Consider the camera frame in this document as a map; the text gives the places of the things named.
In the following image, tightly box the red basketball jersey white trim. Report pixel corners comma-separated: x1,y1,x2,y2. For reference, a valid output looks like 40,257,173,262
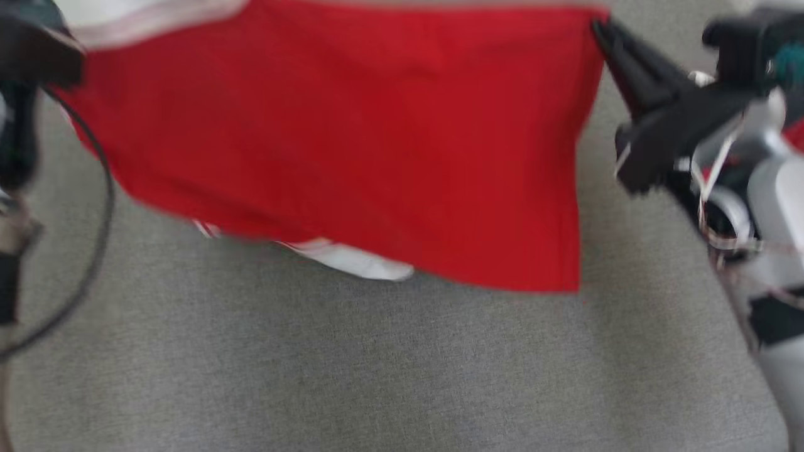
53,0,610,294

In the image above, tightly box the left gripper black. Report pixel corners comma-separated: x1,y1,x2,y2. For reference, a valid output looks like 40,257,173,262
0,0,87,89

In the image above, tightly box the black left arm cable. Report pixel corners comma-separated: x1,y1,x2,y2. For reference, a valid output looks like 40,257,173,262
0,85,117,362

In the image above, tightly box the thin red white wire bundle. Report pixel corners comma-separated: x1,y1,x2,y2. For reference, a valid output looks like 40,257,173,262
675,126,804,264

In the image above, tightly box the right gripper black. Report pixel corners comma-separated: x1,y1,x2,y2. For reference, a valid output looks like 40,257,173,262
590,18,758,196

